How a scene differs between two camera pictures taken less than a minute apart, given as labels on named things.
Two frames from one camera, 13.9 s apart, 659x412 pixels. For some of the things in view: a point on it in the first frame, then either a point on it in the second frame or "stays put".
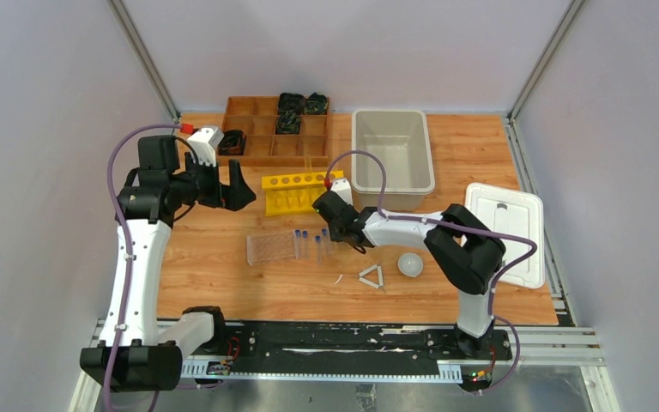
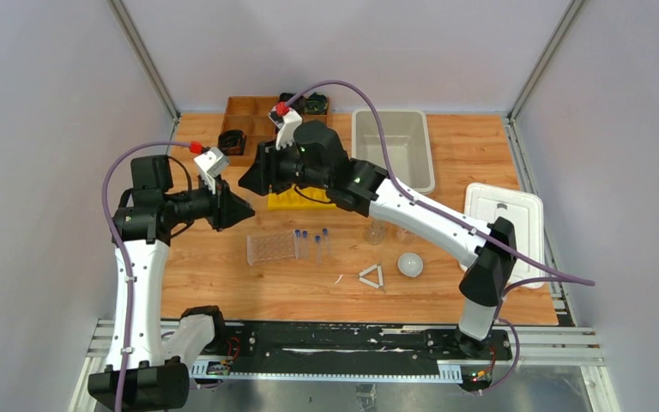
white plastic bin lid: [517, 214] stays put
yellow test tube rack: [294, 193] stays put
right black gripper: [335, 236] -> [258, 178]
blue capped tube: [317, 239] stays put
